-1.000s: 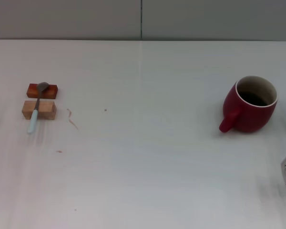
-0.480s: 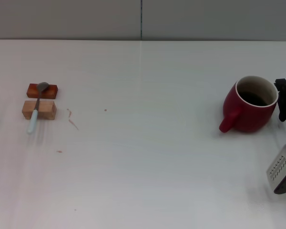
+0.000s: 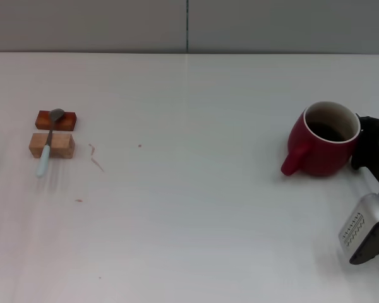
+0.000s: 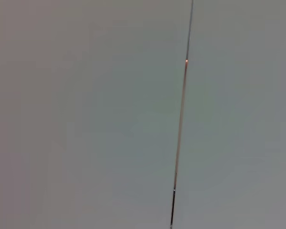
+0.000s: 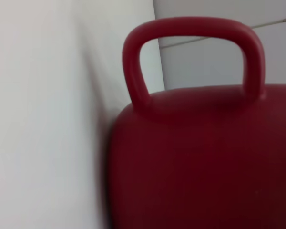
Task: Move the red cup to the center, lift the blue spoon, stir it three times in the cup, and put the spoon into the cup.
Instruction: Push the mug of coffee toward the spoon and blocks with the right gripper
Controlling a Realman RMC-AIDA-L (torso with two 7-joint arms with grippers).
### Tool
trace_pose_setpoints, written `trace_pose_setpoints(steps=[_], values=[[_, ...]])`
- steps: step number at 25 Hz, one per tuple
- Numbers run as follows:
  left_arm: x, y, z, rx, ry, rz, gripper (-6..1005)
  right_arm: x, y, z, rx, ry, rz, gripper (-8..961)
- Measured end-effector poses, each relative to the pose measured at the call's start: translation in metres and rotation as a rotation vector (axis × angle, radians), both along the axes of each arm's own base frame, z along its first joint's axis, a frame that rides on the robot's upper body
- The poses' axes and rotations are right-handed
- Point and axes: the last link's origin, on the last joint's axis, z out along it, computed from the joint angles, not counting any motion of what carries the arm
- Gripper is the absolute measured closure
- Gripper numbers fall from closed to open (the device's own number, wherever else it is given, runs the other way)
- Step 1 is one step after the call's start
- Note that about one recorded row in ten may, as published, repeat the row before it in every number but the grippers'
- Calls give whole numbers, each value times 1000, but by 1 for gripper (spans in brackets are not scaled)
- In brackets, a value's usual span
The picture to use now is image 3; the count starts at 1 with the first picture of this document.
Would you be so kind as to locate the red ceramic coffee cup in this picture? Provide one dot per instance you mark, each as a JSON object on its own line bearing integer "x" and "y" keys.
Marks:
{"x": 322, "y": 158}

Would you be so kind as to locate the dark reddish wooden block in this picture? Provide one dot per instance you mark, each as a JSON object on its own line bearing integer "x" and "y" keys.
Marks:
{"x": 68, "y": 121}

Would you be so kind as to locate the light wooden block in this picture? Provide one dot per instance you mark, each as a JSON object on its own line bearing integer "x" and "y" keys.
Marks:
{"x": 61, "y": 145}

